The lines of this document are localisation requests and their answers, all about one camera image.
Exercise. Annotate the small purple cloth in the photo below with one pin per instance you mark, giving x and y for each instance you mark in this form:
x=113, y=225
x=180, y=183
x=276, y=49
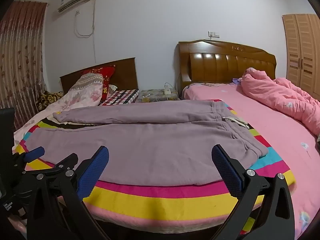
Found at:
x=237, y=81

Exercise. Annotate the dark plain wooden headboard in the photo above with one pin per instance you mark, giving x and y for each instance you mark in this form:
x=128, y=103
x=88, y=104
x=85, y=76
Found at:
x=125, y=75

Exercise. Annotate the striped colourful blanket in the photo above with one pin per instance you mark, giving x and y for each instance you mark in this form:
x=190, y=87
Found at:
x=150, y=200

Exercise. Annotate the brown floral curtain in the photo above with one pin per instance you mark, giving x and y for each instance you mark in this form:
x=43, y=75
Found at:
x=20, y=55

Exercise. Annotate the white power strip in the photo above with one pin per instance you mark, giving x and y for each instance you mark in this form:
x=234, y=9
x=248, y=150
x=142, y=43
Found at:
x=167, y=90

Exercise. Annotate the pale pink floral quilt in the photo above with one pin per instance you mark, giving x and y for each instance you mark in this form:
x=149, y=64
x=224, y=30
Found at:
x=75, y=101

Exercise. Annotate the tiger print blanket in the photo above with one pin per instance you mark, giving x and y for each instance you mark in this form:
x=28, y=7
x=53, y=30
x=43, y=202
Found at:
x=48, y=98

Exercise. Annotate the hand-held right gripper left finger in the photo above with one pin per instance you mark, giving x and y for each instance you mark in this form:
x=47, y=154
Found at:
x=95, y=170

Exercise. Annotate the floral folded duvet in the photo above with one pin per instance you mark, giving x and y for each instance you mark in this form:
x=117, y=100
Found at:
x=87, y=82

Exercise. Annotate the red plaid bedsheet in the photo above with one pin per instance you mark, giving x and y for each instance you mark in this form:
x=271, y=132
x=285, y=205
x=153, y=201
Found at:
x=120, y=97

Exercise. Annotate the pink comforter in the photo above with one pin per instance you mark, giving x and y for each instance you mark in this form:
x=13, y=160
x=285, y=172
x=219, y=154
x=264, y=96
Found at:
x=275, y=92

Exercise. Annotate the glossy brown wooden headboard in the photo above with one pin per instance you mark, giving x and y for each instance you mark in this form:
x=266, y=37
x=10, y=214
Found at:
x=212, y=65

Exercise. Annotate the red embroidered pillow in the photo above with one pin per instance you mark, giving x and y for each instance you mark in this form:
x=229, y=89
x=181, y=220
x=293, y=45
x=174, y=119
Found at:
x=108, y=80

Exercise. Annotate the pink bedsheet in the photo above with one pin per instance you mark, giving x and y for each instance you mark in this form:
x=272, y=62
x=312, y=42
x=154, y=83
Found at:
x=275, y=135

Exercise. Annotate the light wooden wardrobe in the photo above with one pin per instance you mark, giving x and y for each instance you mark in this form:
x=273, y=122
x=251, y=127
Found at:
x=300, y=50

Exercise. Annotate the purple pants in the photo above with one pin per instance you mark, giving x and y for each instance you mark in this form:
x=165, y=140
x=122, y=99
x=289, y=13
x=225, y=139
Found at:
x=150, y=150

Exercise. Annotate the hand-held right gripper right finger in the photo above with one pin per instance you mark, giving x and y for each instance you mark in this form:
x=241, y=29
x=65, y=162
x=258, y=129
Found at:
x=225, y=170

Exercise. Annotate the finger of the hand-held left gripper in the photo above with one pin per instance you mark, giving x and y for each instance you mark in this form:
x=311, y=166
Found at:
x=35, y=153
x=65, y=160

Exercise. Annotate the nightstand with floral cover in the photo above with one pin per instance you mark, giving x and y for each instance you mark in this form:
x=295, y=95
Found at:
x=155, y=97

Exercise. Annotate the white wall socket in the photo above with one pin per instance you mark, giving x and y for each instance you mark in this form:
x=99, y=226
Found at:
x=213, y=34

